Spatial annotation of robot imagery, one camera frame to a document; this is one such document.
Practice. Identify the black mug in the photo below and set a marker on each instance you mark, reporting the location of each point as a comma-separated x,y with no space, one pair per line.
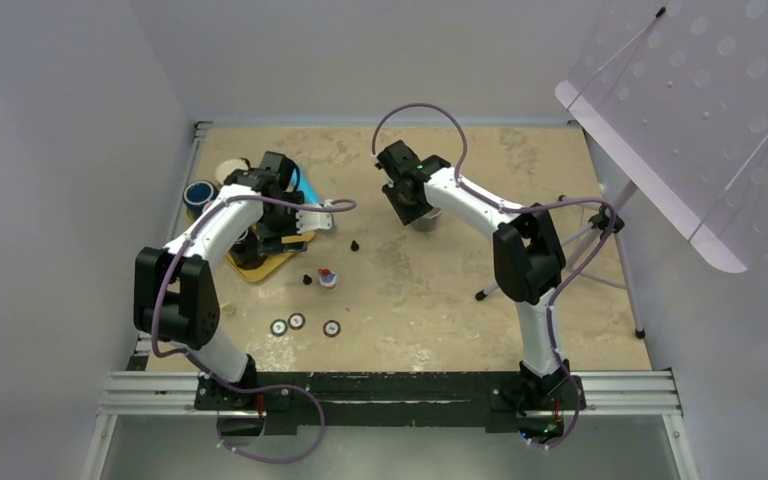
244,252

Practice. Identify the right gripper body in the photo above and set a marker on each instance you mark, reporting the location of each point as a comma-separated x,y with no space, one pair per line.
408,210

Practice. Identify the right round token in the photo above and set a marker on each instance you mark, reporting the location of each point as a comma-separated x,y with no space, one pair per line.
331,328

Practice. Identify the cream white mug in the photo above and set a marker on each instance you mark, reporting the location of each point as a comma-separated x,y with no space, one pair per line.
228,167

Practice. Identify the small cream cap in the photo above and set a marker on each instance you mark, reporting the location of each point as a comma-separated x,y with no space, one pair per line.
227,308

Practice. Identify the dark blue mug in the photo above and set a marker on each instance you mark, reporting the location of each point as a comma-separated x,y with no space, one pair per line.
197,195

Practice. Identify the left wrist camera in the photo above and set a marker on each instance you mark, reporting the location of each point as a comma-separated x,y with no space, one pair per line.
315,217

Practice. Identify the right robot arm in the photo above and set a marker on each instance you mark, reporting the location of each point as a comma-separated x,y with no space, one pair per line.
527,255

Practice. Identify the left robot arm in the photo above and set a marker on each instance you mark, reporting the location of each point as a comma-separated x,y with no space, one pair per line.
252,218

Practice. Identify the blue plastic tube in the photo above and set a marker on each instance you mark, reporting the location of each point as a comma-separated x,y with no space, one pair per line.
300,183

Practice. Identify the grey mug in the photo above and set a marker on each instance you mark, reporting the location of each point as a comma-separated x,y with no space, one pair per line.
427,222

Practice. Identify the black base bar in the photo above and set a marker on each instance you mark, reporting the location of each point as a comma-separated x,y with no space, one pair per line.
490,400

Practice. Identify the yellow tray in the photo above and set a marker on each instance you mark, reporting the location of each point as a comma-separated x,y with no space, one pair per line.
271,264

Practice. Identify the translucent perforated panel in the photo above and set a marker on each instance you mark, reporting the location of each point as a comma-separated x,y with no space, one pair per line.
676,93

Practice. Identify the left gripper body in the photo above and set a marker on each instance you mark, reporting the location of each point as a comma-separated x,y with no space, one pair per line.
274,226

